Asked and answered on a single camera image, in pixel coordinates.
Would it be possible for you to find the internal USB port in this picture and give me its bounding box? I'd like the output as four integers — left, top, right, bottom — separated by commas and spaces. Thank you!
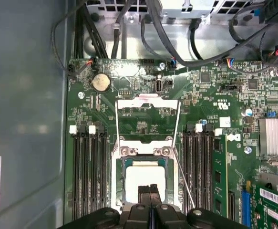
154, 74, 165, 93

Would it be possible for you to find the small white board sticker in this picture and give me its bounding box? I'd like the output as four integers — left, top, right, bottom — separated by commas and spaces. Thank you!
219, 116, 232, 128

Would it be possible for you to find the silver chipset heat sink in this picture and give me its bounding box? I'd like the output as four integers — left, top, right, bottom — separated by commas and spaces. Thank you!
258, 117, 278, 157

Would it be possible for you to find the black expansion slot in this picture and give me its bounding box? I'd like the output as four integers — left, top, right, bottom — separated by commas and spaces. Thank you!
227, 190, 237, 221

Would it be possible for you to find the green RAM stick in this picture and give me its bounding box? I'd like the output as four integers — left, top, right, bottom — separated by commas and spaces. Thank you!
212, 135, 228, 215

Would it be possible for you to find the CPU socket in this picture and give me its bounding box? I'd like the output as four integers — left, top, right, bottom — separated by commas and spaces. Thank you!
110, 135, 180, 212

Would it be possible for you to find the thick black cable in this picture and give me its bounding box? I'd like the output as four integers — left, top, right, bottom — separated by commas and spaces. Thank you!
145, 0, 186, 66

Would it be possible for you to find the black cable with tie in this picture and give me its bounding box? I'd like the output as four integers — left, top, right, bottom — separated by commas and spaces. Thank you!
110, 0, 136, 60

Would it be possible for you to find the graphics card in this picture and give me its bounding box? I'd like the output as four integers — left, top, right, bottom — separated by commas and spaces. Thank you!
247, 173, 278, 229

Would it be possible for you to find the green motherboard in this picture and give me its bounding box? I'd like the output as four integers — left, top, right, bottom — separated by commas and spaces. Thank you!
64, 57, 278, 229

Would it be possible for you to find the metal socket cover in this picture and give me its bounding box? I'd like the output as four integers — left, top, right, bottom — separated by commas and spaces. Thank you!
114, 93, 182, 155

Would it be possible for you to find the silver coin battery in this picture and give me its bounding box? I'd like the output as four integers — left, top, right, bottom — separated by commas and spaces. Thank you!
92, 72, 112, 93

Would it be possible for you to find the silver CPU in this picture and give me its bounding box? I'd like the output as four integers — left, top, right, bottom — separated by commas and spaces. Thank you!
121, 157, 170, 206

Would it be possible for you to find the short black cable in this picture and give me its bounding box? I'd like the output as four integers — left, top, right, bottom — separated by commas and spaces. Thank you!
189, 18, 205, 60

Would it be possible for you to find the RAM slot with black clips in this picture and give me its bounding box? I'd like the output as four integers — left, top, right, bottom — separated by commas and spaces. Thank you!
96, 125, 108, 220
183, 123, 194, 213
80, 125, 90, 220
202, 123, 214, 213

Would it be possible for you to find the black cable bundle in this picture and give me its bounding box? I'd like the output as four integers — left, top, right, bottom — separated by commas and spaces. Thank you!
74, 7, 109, 60

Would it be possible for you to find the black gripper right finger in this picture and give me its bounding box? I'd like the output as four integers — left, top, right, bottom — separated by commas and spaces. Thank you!
150, 183, 247, 229

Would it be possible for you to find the silver metal drive cage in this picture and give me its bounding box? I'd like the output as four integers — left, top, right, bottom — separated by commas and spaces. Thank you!
82, 0, 278, 62

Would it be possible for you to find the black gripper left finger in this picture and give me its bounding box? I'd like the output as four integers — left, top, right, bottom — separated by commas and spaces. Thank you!
57, 185, 152, 229

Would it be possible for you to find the blue expansion slot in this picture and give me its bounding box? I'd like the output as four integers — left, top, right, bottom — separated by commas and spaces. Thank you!
240, 183, 252, 227

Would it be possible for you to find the looped black cable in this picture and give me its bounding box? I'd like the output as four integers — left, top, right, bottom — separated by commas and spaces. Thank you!
140, 15, 175, 65

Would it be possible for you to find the metal locking lever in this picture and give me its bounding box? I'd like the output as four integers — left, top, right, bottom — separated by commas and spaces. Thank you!
173, 146, 196, 210

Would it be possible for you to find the thin black wire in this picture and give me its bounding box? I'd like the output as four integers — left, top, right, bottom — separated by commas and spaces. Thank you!
51, 0, 94, 78

